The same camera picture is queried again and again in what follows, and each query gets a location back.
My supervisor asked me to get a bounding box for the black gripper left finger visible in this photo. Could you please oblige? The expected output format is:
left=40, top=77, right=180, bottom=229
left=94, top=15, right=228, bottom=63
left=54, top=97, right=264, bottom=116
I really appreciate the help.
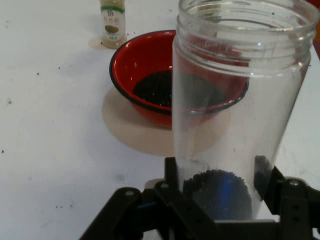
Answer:
left=79, top=157, right=218, bottom=240

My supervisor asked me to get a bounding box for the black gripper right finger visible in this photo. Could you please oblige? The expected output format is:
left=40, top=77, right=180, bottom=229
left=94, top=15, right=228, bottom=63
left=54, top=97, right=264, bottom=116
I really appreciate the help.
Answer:
left=254, top=154, right=320, bottom=240

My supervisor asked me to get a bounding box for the black seeds heap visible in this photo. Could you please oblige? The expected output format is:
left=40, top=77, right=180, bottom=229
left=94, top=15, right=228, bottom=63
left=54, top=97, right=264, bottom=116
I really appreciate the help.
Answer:
left=182, top=169, right=253, bottom=221
left=131, top=69, right=226, bottom=109

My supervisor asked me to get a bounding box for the clear plastic jar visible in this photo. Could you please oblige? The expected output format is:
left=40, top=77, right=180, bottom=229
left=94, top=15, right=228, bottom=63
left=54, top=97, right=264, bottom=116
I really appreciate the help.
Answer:
left=171, top=0, right=317, bottom=222

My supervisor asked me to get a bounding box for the red bowl black rim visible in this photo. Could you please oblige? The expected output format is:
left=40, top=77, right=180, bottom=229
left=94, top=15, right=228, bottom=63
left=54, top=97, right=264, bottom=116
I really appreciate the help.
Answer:
left=108, top=29, right=250, bottom=130

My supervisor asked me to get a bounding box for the green-capped beige powder spice bottle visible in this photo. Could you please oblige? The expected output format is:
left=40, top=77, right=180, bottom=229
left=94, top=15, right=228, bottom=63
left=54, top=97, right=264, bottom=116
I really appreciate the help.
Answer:
left=99, top=0, right=128, bottom=50

